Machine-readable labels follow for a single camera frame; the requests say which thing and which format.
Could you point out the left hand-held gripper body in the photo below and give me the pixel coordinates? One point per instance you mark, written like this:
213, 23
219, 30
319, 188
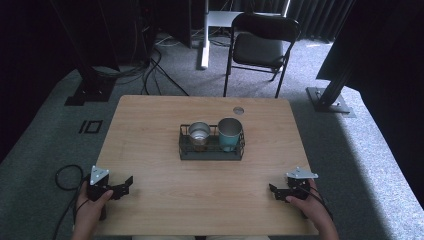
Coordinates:
97, 186

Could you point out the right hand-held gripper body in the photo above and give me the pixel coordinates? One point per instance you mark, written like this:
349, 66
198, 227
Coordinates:
300, 186

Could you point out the teal metal cup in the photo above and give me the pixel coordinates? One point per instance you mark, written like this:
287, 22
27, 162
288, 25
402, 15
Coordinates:
230, 133

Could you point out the person's left hand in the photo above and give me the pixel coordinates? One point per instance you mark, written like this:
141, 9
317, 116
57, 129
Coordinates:
88, 208

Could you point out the person's right hand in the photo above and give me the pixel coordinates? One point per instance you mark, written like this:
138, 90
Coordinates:
311, 208

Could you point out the round grey table grommet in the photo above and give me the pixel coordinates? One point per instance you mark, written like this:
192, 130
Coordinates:
238, 110

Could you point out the black stand with grey base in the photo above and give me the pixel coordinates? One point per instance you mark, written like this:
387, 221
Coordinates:
330, 100

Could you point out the black metal stand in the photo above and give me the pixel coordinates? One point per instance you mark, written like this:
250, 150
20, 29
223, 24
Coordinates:
91, 90

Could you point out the black folding chair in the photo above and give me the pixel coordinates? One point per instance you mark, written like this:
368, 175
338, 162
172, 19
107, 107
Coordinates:
258, 50

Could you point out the dark curtain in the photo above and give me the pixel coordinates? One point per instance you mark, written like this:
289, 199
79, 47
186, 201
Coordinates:
316, 18

